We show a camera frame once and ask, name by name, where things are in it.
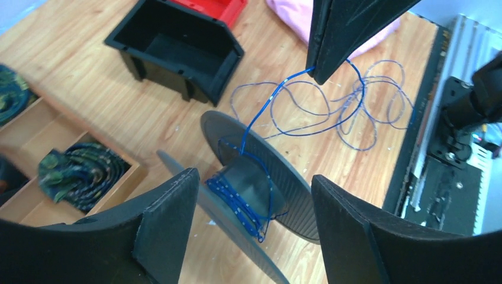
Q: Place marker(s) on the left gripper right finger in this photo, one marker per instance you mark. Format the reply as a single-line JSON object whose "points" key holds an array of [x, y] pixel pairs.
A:
{"points": [[362, 243]]}

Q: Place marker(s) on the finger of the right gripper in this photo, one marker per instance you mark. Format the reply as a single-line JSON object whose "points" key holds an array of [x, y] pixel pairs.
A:
{"points": [[351, 23], [317, 31]]}

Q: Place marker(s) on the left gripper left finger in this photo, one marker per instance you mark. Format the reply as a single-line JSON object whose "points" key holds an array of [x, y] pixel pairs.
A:
{"points": [[142, 240]]}

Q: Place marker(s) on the grey filament spool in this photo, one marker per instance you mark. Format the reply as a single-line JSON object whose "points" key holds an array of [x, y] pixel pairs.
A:
{"points": [[255, 186]]}

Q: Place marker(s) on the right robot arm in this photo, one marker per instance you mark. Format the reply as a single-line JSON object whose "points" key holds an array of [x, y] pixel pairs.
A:
{"points": [[481, 105]]}

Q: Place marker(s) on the pink cloth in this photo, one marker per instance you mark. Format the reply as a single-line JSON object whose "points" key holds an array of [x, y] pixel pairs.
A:
{"points": [[297, 15]]}

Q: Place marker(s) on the rolled patterned tie bottom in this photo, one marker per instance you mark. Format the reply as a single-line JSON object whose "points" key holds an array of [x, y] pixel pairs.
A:
{"points": [[80, 175]]}

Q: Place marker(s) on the red plastic bin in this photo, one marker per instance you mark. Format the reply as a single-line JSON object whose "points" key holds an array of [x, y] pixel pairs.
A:
{"points": [[227, 11]]}

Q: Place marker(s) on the black plastic bin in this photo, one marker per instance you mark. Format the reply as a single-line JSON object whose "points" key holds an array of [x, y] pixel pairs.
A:
{"points": [[178, 48]]}

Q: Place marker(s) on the wooden compartment tray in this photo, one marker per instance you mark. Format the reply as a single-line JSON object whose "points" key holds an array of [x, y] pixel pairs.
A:
{"points": [[43, 126]]}

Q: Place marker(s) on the rolled dark tie middle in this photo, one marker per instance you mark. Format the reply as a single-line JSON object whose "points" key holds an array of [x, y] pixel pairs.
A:
{"points": [[16, 95]]}

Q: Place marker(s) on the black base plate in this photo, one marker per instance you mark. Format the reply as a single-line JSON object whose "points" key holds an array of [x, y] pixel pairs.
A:
{"points": [[442, 176]]}

